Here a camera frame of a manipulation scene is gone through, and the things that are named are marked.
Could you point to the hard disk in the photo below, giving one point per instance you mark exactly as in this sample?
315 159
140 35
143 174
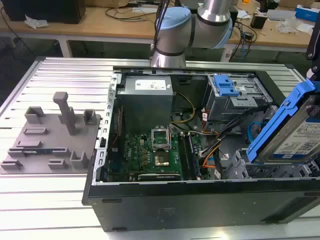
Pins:
300 135

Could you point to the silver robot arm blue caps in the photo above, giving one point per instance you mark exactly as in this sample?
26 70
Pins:
207 30

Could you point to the metal disk bay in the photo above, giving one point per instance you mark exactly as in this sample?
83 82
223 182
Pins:
240 170

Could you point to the crumpled clear plastic wrap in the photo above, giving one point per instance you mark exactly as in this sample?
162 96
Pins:
290 26

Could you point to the blue cardboard box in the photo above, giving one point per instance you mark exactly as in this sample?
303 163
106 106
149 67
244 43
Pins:
307 12

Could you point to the small black box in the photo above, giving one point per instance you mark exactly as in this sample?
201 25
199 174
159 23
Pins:
258 20

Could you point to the metal drive cage blue latch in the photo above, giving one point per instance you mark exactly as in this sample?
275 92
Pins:
225 107

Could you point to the installed RAM stick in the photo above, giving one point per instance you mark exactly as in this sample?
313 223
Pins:
193 160

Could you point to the metal locking lever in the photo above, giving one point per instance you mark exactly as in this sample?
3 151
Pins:
170 137

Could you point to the grey power supply unit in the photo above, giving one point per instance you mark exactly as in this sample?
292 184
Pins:
145 105

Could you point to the CPU socket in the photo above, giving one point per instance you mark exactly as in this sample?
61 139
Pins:
162 160

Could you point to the black graphics card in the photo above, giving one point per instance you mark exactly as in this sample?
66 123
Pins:
160 177

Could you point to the green motherboard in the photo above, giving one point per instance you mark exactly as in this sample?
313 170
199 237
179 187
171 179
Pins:
140 150

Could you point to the black PC case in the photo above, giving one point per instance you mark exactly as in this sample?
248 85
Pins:
175 207

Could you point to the wooden desk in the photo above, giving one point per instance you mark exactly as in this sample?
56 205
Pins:
100 25

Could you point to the large black box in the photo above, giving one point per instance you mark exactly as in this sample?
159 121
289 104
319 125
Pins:
45 10

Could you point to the grey parts rack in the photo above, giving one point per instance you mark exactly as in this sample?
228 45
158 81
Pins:
55 140

